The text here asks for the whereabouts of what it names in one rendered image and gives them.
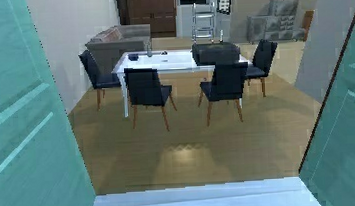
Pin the small dark blue bowl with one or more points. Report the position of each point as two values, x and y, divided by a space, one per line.
133 57

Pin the dark blue dining chair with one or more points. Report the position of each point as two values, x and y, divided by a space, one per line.
263 58
148 89
95 74
215 52
226 84

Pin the silver metal shelf rack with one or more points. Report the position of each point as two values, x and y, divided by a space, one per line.
203 21

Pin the dark brown wooden cabinet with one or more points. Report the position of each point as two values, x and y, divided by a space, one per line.
151 12

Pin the small black object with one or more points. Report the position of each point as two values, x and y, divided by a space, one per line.
164 53

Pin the grey sofa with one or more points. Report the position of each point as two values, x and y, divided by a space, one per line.
119 43

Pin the black framed wall picture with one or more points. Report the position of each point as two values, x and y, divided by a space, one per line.
224 0

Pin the small grey bottle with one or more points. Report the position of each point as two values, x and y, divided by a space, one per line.
221 36

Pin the white dining table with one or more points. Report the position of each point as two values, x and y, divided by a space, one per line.
170 62

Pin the teal room door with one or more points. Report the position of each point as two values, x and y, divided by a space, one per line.
23 124
345 123

